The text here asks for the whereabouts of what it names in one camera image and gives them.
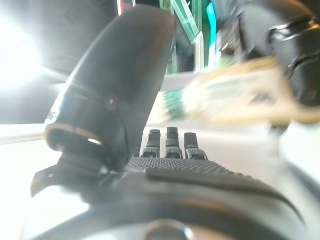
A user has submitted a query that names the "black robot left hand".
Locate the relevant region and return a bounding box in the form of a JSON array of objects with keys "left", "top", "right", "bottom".
[{"left": 29, "top": 4, "right": 308, "bottom": 240}]

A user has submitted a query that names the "cream and green box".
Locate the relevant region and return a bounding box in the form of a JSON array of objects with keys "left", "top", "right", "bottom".
[{"left": 161, "top": 56, "right": 320, "bottom": 126}]

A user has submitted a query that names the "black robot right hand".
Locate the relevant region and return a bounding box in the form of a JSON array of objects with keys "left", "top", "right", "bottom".
[{"left": 237, "top": 0, "right": 320, "bottom": 106}]

